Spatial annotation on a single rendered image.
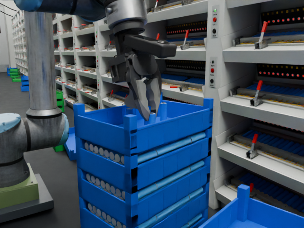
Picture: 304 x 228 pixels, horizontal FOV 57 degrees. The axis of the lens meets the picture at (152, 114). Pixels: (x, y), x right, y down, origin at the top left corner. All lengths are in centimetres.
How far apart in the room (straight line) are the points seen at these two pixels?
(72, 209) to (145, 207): 75
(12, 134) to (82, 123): 64
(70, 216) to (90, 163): 65
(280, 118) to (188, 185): 41
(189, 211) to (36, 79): 83
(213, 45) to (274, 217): 74
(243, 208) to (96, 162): 33
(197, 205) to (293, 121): 40
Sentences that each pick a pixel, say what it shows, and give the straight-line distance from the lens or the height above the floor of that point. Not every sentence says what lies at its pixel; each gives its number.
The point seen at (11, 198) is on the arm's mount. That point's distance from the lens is 133.
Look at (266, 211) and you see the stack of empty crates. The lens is 65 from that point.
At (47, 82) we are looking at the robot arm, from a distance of 127.
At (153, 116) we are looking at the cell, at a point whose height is 54.
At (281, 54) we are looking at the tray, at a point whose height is 67.
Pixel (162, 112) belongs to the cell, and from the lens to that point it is 74.
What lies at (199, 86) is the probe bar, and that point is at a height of 52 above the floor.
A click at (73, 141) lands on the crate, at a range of 204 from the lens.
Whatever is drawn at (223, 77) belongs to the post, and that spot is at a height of 58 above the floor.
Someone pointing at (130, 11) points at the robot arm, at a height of 76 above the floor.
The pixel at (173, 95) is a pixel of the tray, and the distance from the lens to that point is 143.
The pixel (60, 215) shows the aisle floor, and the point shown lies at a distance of 132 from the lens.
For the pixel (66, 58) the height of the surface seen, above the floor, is 60.
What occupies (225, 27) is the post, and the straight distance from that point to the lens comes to 115.
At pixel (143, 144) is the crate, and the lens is 57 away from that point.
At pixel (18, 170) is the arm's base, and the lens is 133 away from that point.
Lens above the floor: 68
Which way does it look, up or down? 13 degrees down
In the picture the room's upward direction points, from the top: straight up
